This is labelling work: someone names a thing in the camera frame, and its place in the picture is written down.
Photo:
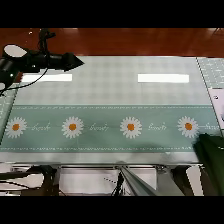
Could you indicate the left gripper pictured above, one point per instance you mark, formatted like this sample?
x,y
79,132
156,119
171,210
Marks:
x,y
65,62

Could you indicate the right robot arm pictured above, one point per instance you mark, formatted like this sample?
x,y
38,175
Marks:
x,y
182,180

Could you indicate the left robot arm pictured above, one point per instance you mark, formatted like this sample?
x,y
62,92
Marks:
x,y
25,61

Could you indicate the silver frame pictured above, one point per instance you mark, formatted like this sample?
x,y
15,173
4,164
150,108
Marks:
x,y
140,186

